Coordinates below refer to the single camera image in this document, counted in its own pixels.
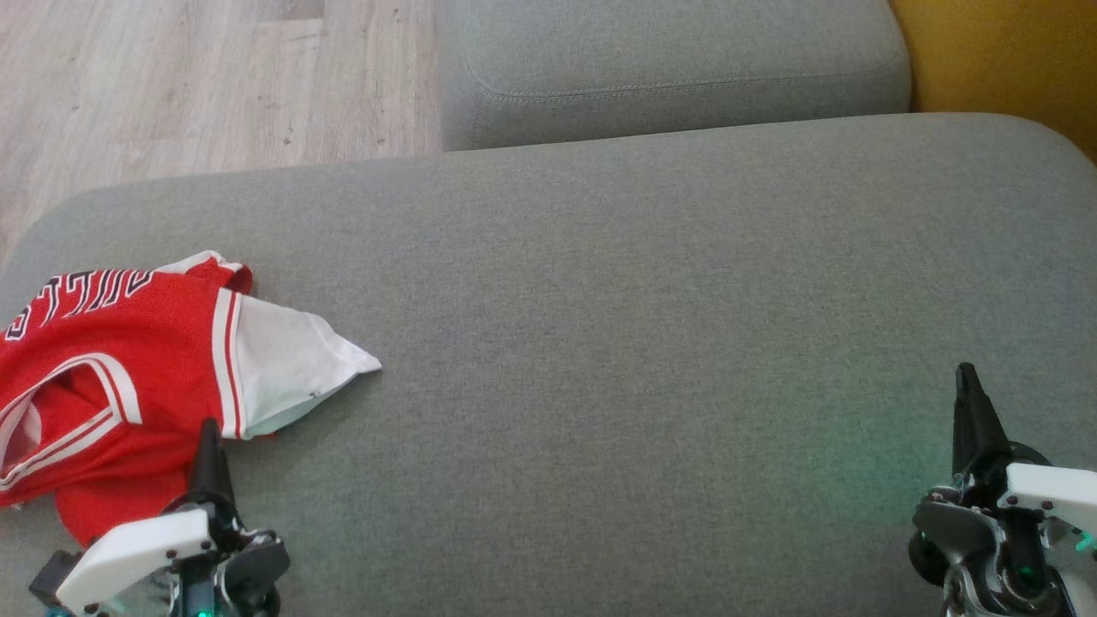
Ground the large grey sofa chaise cushion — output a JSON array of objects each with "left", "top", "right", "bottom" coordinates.
[{"left": 0, "top": 113, "right": 1097, "bottom": 617}]

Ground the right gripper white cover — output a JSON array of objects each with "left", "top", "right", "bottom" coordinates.
[{"left": 908, "top": 362, "right": 1097, "bottom": 617}]

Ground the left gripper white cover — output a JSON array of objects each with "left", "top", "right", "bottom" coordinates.
[{"left": 53, "top": 417, "right": 292, "bottom": 617}]

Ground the red Bulls basketball jersey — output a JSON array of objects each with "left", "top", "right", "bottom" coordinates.
[{"left": 0, "top": 250, "right": 383, "bottom": 548}]

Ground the grey sofa seat cushion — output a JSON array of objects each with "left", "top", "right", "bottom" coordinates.
[{"left": 437, "top": 0, "right": 912, "bottom": 153}]

